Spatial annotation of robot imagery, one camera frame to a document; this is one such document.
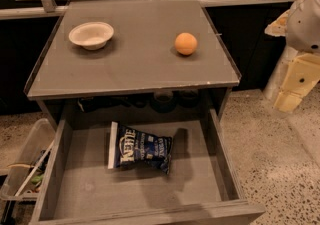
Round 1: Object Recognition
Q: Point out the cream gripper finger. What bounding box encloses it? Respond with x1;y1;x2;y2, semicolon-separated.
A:
274;53;320;112
264;11;289;37

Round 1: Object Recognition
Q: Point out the blue Kettle chip bag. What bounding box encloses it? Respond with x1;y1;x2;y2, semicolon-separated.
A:
108;122;173;174

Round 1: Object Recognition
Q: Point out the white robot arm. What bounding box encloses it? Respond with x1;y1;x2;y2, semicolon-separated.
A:
263;0;320;112

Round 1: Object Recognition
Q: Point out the open grey top drawer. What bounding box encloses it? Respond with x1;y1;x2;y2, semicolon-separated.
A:
30;109;265;225

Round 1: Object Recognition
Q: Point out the grey cabinet with counter top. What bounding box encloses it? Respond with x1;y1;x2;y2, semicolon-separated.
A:
25;0;240;123

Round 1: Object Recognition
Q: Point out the orange fruit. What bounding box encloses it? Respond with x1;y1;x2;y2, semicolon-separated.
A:
174;33;198;56

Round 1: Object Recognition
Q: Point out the white paper bowl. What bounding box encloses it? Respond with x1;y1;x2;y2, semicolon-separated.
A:
69;22;114;51

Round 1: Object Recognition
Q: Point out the clear plastic storage bin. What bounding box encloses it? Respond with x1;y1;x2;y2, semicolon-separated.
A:
0;118;55;201

